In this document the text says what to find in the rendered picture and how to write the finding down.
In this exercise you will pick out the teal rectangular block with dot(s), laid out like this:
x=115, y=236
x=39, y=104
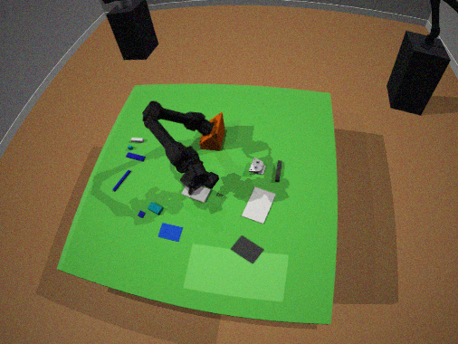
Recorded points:
x=155, y=208

